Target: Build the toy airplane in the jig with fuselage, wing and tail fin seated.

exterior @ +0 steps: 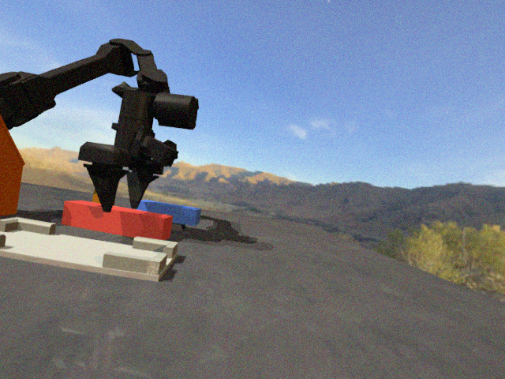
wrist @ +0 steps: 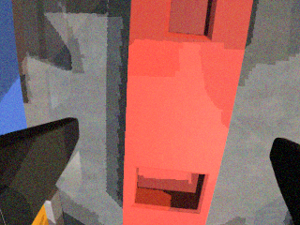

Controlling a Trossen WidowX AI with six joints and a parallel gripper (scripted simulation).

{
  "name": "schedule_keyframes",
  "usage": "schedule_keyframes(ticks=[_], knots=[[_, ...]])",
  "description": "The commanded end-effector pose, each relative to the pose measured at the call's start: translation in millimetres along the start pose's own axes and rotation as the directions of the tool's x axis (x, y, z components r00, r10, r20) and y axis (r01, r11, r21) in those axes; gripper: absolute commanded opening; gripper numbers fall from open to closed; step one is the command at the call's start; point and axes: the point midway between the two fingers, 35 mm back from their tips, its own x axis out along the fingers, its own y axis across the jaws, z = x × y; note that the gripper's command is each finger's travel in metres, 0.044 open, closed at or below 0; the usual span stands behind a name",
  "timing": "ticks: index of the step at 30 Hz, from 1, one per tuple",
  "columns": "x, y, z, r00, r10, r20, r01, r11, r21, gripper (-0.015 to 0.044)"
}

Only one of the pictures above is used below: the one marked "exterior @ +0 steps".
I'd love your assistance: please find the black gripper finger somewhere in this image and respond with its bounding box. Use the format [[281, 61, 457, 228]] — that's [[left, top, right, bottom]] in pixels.
[[126, 172, 160, 208], [84, 164, 129, 212]]

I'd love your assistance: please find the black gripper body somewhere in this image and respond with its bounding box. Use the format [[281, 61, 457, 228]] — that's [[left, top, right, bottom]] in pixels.
[[78, 117, 164, 175]]

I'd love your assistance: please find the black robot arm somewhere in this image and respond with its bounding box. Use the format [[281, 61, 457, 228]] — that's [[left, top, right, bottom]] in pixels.
[[0, 38, 199, 167]]

